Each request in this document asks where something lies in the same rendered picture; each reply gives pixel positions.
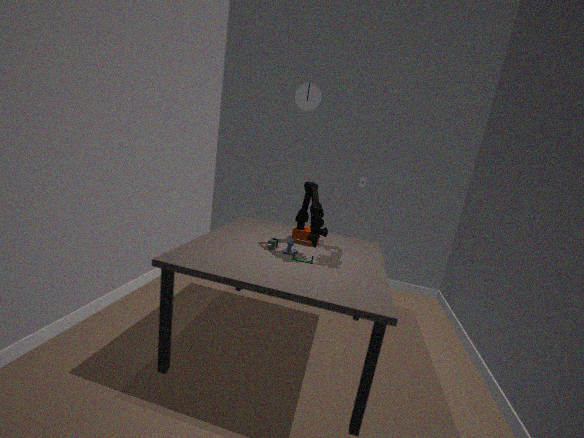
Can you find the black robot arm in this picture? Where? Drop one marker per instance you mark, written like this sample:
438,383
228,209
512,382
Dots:
316,210

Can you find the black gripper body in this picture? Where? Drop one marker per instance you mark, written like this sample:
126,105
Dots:
313,234

